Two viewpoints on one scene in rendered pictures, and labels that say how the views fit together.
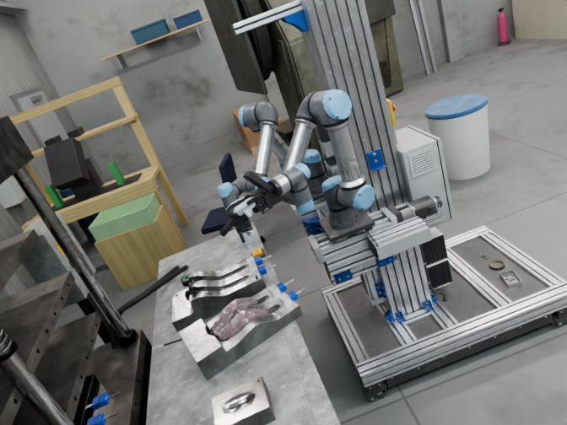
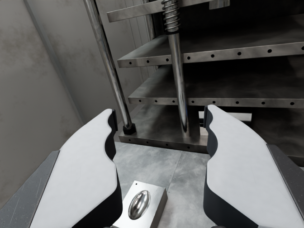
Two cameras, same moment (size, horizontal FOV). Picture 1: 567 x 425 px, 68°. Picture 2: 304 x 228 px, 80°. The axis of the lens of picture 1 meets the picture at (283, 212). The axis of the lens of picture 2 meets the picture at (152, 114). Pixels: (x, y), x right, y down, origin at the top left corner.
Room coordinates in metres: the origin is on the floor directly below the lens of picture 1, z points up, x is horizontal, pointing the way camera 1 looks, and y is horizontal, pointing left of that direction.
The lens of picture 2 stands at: (1.49, 0.08, 1.52)
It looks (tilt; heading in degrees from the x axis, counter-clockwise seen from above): 30 degrees down; 125
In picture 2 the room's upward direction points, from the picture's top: 13 degrees counter-clockwise
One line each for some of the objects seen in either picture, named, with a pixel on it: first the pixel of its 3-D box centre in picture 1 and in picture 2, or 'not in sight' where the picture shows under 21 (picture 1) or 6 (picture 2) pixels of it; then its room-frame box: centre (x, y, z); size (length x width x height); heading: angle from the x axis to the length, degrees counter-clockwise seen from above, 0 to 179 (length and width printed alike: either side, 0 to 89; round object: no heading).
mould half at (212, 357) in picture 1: (240, 323); not in sight; (1.58, 0.36, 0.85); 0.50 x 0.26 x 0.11; 112
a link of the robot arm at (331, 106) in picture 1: (343, 153); not in sight; (1.69, -0.33, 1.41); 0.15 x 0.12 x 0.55; 27
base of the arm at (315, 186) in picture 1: (317, 180); not in sight; (2.31, -0.25, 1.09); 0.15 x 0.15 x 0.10
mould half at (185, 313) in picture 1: (215, 287); not in sight; (1.93, 0.48, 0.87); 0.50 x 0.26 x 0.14; 95
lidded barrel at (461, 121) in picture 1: (460, 137); not in sight; (3.85, -1.90, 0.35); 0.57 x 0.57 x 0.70
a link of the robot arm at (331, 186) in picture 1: (337, 190); not in sight; (1.80, -0.27, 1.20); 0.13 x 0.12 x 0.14; 27
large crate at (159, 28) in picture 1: (151, 32); not in sight; (8.00, 1.02, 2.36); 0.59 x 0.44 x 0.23; 92
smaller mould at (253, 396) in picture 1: (243, 408); (141, 210); (1.13, 0.38, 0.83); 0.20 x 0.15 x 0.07; 95
